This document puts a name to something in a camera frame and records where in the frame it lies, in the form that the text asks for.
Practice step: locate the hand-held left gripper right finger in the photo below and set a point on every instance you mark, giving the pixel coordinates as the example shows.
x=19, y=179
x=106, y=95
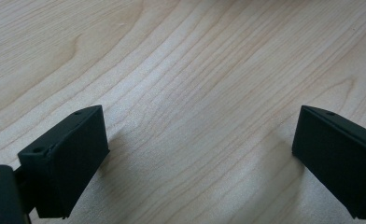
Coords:
x=340, y=158

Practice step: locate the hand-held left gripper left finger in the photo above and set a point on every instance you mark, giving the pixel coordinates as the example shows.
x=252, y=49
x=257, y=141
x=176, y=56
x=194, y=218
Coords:
x=69, y=161

